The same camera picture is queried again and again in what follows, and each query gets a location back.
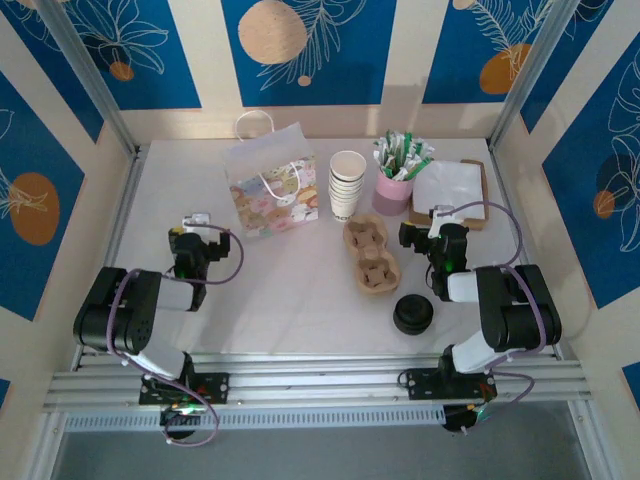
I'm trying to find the brown pulp cup carrier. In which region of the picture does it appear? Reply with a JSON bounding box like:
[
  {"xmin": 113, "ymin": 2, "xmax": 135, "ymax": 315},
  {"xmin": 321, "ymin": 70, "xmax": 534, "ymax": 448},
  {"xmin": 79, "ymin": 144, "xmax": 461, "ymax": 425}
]
[{"xmin": 342, "ymin": 213, "xmax": 403, "ymax": 298}]

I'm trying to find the white cartoon print gift bag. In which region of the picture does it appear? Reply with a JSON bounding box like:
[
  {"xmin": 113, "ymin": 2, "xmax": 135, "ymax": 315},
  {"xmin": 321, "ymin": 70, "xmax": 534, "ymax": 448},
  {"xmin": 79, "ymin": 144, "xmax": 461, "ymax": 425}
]
[{"xmin": 223, "ymin": 110, "xmax": 320, "ymax": 239}]

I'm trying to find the brown napkin tray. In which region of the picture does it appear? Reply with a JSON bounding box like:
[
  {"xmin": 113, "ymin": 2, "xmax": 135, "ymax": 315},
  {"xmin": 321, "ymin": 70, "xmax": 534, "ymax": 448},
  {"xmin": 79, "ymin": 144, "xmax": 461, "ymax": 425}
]
[{"xmin": 408, "ymin": 158, "xmax": 495, "ymax": 233}]

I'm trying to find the pink cylindrical holder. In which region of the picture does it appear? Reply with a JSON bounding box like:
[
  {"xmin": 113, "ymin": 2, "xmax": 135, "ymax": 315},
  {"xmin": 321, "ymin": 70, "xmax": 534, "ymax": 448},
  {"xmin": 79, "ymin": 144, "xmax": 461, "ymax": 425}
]
[{"xmin": 372, "ymin": 168, "xmax": 415, "ymax": 217}]

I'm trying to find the white paper napkin stack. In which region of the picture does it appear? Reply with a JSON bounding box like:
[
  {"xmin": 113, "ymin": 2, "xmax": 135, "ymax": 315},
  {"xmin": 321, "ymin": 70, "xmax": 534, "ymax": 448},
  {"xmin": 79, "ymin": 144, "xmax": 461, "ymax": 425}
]
[{"xmin": 412, "ymin": 160, "xmax": 489, "ymax": 224}]

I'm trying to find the white paper cup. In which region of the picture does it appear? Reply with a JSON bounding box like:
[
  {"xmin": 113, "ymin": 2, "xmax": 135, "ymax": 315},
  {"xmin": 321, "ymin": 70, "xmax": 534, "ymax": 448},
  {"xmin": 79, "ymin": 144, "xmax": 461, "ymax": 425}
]
[
  {"xmin": 330, "ymin": 190, "xmax": 363, "ymax": 224},
  {"xmin": 328, "ymin": 149, "xmax": 368, "ymax": 188},
  {"xmin": 329, "ymin": 178, "xmax": 365, "ymax": 197},
  {"xmin": 329, "ymin": 182, "xmax": 365, "ymax": 202},
  {"xmin": 329, "ymin": 186, "xmax": 364, "ymax": 206},
  {"xmin": 329, "ymin": 174, "xmax": 366, "ymax": 193}
]

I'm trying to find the black electronics board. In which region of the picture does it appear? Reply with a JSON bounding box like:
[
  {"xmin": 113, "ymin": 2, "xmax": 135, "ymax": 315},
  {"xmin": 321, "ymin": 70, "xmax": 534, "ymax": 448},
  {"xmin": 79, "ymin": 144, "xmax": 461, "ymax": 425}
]
[
  {"xmin": 442, "ymin": 402, "xmax": 494, "ymax": 436},
  {"xmin": 159, "ymin": 404, "xmax": 201, "ymax": 441}
]

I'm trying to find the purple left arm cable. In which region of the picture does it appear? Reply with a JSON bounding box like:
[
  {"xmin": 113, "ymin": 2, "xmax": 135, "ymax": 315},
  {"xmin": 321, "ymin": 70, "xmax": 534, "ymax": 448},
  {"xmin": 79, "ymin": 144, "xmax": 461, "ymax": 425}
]
[{"xmin": 107, "ymin": 223, "xmax": 246, "ymax": 447}]

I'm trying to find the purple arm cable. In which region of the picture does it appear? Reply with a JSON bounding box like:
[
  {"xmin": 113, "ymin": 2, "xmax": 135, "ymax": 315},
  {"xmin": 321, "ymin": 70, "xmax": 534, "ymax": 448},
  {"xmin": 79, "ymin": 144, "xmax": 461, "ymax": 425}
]
[
  {"xmin": 449, "ymin": 200, "xmax": 549, "ymax": 421},
  {"xmin": 107, "ymin": 223, "xmax": 246, "ymax": 447}
]

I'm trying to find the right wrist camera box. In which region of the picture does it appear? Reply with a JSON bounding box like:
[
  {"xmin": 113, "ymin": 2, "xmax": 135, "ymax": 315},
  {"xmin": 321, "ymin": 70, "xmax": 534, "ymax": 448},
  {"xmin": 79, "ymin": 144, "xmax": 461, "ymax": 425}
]
[{"xmin": 429, "ymin": 203, "xmax": 457, "ymax": 237}]

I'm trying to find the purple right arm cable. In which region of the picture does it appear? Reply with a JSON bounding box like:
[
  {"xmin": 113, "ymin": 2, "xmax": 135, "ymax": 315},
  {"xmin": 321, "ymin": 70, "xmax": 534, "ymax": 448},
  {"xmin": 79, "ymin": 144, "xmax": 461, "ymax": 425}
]
[{"xmin": 449, "ymin": 200, "xmax": 549, "ymax": 421}]

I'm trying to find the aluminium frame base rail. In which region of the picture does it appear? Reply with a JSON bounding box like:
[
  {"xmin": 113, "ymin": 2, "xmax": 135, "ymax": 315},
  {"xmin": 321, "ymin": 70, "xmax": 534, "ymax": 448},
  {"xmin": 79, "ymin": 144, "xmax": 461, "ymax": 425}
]
[{"xmin": 42, "ymin": 352, "xmax": 599, "ymax": 416}]

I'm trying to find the aluminium frame post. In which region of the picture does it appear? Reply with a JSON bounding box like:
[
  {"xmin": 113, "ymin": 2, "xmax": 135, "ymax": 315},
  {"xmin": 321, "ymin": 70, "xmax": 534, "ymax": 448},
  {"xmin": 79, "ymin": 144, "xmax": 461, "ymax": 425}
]
[
  {"xmin": 37, "ymin": 0, "xmax": 141, "ymax": 156},
  {"xmin": 488, "ymin": 0, "xmax": 591, "ymax": 151}
]

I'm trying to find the grey slotted cable duct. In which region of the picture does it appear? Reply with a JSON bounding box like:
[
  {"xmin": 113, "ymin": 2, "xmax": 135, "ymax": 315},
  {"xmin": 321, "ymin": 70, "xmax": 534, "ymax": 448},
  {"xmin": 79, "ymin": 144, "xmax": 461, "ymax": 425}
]
[{"xmin": 63, "ymin": 405, "xmax": 446, "ymax": 434}]

